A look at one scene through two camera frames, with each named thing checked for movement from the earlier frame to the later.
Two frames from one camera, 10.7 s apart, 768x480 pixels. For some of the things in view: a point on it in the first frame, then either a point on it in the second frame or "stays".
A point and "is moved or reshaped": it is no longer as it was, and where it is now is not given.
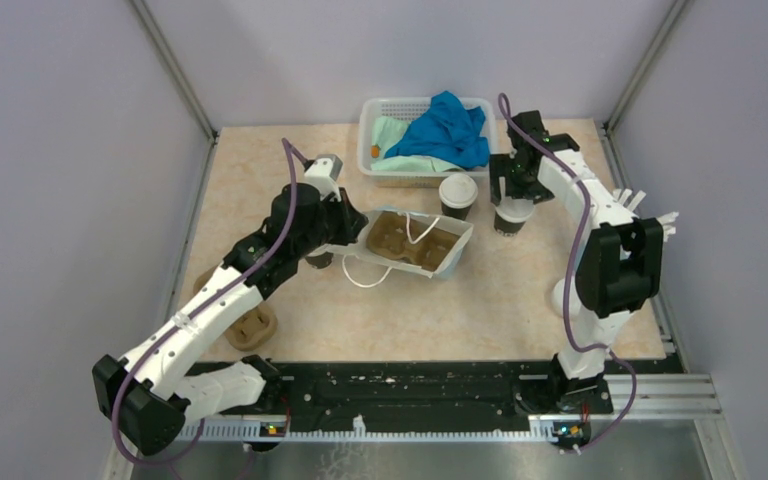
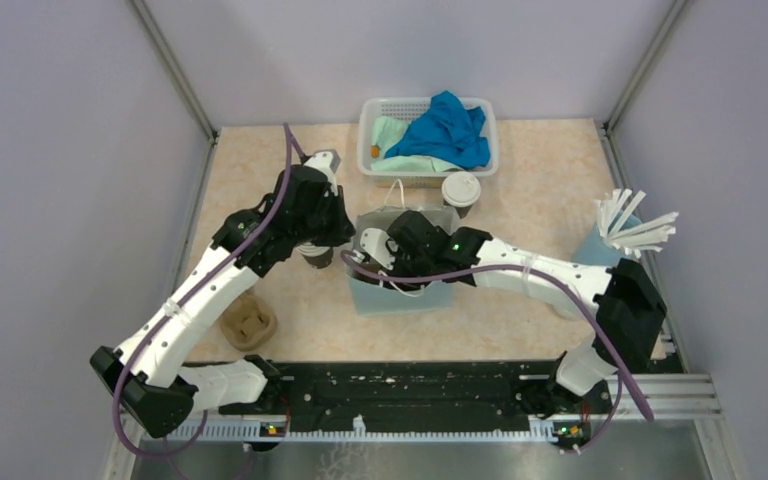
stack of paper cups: [320, 260] stays
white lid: [458, 191] stays
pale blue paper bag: [410, 241] is moved or reshaped
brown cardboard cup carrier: [256, 331] stays
